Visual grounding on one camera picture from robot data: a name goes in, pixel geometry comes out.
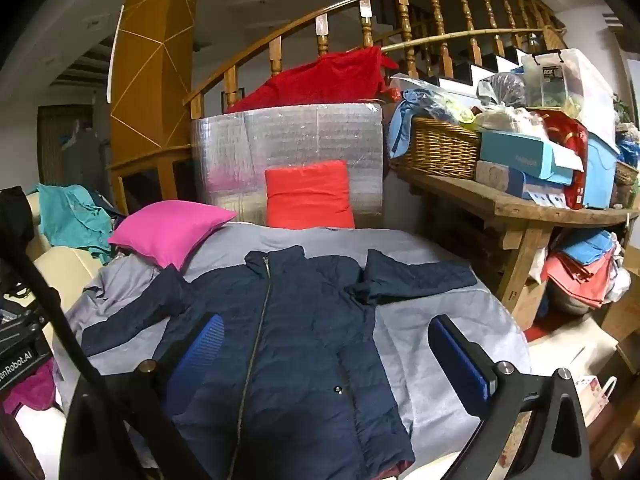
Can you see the blue cloth in basket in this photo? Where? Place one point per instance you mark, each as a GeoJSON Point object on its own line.
{"type": "Point", "coordinates": [400, 125]}

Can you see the red bag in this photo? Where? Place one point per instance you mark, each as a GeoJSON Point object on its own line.
{"type": "Point", "coordinates": [575, 145]}

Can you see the navy puffer jacket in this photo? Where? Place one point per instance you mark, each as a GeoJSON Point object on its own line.
{"type": "Point", "coordinates": [300, 335]}

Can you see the cream sofa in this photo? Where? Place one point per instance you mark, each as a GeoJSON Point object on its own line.
{"type": "Point", "coordinates": [65, 265]}

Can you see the blue plastic bin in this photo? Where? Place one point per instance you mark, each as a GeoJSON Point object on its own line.
{"type": "Point", "coordinates": [600, 175]}

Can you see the blue folded cloth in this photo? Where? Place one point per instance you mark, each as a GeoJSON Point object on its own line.
{"type": "Point", "coordinates": [585, 247]}

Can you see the light blue cardboard box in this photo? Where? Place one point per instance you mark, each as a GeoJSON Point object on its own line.
{"type": "Point", "coordinates": [515, 157]}

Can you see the plastic bag with dark contents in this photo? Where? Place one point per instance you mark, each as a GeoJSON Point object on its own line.
{"type": "Point", "coordinates": [502, 90]}

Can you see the red blanket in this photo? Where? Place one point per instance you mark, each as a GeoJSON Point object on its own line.
{"type": "Point", "coordinates": [325, 80]}

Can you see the grey bedsheet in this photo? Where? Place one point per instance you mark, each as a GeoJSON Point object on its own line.
{"type": "Point", "coordinates": [400, 320]}

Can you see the small wicker basket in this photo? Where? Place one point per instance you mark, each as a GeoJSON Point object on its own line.
{"type": "Point", "coordinates": [627, 172]}

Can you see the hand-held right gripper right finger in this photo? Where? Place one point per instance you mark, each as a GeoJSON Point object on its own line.
{"type": "Point", "coordinates": [457, 360]}

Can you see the black cloth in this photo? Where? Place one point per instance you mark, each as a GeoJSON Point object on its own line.
{"type": "Point", "coordinates": [12, 215]}

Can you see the white paper bag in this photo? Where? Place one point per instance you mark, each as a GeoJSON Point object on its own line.
{"type": "Point", "coordinates": [592, 400]}

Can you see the orange-yellow column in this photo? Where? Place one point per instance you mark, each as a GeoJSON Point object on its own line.
{"type": "Point", "coordinates": [150, 85]}

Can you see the white and blue box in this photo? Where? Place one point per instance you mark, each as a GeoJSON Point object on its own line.
{"type": "Point", "coordinates": [500, 177]}

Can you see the dark wooden door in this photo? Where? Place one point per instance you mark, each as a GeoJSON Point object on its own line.
{"type": "Point", "coordinates": [65, 145]}

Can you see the pink pillow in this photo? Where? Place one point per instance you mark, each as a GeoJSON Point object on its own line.
{"type": "Point", "coordinates": [170, 230]}

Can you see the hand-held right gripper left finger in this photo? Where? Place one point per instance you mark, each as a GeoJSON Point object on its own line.
{"type": "Point", "coordinates": [200, 355]}

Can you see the coral cloth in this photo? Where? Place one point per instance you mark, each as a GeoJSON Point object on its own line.
{"type": "Point", "coordinates": [575, 275]}

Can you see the wooden table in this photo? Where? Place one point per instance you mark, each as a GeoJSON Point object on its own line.
{"type": "Point", "coordinates": [460, 195]}

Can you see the clear plastic storage box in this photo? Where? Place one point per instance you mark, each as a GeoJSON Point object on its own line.
{"type": "Point", "coordinates": [585, 80]}

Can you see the wooden stair railing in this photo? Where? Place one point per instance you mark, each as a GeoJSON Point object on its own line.
{"type": "Point", "coordinates": [322, 35]}

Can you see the teal cloth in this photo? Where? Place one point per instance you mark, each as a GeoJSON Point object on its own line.
{"type": "Point", "coordinates": [70, 215]}

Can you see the red-orange pillow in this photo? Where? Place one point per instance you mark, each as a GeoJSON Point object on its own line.
{"type": "Point", "coordinates": [310, 195]}

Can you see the magenta cloth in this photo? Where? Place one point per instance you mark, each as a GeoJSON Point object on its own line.
{"type": "Point", "coordinates": [30, 390]}

